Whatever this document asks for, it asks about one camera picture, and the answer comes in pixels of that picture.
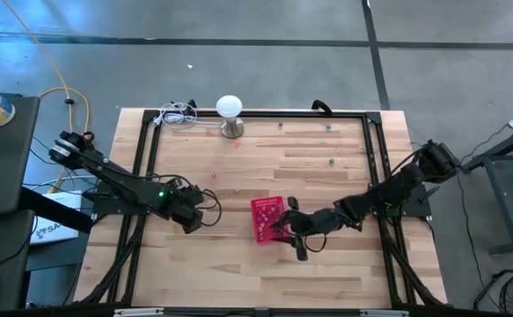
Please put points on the white mushroom lamp brass base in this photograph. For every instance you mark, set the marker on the white mushroom lamp brass base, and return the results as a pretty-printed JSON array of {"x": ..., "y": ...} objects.
[{"x": 229, "y": 105}]

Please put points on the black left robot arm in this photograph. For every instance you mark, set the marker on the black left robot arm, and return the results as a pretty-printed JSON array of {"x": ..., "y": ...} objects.
[{"x": 128, "y": 187}]

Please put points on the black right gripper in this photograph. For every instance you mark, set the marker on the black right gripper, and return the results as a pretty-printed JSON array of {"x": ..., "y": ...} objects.
[{"x": 313, "y": 222}]

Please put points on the small black clip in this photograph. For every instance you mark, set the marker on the small black clip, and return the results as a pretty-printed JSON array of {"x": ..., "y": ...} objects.
[{"x": 192, "y": 104}]

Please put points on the dark grey side desk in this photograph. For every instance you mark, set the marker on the dark grey side desk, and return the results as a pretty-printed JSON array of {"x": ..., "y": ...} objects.
[{"x": 9, "y": 149}]

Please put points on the black metal stand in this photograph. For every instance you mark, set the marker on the black metal stand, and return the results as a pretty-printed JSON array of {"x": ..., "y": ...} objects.
[{"x": 502, "y": 147}]

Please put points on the black metal beam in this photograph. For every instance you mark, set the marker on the black metal beam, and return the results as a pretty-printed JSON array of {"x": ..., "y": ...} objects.
[{"x": 53, "y": 209}]

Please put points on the white printed cardboard box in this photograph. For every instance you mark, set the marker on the white printed cardboard box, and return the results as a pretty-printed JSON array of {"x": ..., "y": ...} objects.
[{"x": 53, "y": 233}]

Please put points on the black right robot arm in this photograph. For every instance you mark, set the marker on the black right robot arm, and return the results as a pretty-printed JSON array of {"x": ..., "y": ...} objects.
[{"x": 392, "y": 189}]

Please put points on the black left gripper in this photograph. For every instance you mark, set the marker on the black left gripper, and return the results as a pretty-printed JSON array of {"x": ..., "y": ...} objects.
[{"x": 183, "y": 207}]

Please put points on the red slotted plastic basket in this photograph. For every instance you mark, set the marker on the red slotted plastic basket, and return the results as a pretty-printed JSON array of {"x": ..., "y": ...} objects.
[{"x": 256, "y": 204}]

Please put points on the silver metal bracket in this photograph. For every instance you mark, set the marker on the silver metal bracket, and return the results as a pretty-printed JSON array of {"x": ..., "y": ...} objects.
[
  {"x": 383, "y": 313},
  {"x": 137, "y": 312}
]

